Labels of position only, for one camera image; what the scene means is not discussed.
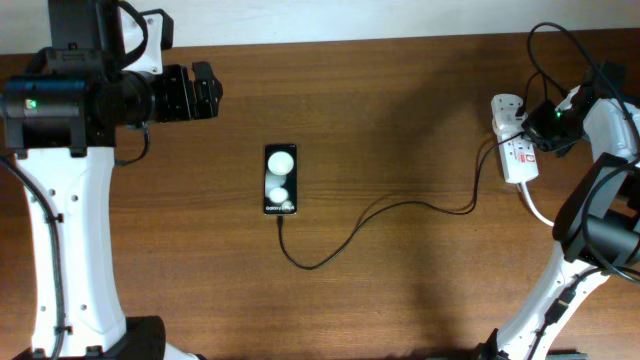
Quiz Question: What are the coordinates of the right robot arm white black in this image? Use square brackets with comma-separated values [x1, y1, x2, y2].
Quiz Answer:
[472, 62, 639, 359]

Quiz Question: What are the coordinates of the black smartphone with white circles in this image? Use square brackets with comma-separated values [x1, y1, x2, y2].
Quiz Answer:
[262, 144, 298, 216]

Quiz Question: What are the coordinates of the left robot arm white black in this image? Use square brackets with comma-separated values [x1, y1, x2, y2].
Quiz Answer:
[1, 1, 223, 360]

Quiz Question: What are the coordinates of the white usb wall charger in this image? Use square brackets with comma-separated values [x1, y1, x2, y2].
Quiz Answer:
[492, 110, 527, 136]

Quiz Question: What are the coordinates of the black usb charging cable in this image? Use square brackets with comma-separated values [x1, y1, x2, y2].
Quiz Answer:
[276, 69, 571, 271]

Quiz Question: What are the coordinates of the white power strip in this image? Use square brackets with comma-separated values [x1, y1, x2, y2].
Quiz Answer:
[491, 94, 539, 184]

